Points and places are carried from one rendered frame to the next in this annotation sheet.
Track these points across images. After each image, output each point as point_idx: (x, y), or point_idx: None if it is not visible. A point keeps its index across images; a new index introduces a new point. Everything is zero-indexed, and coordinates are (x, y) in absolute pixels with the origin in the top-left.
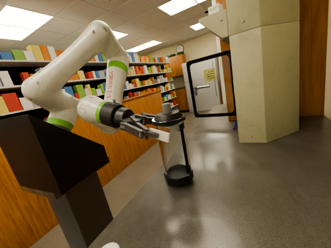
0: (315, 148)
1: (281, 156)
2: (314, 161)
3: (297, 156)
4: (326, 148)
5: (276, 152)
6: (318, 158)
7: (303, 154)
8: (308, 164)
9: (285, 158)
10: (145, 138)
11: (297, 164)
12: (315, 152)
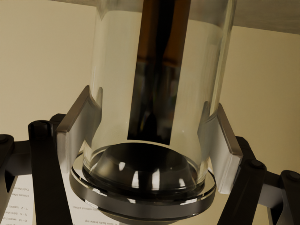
0: (284, 19)
1: (277, 2)
2: (246, 10)
3: (266, 8)
4: (278, 21)
5: (295, 2)
6: (252, 13)
7: (271, 11)
8: (238, 6)
9: (265, 2)
10: (29, 131)
11: (243, 3)
12: (270, 16)
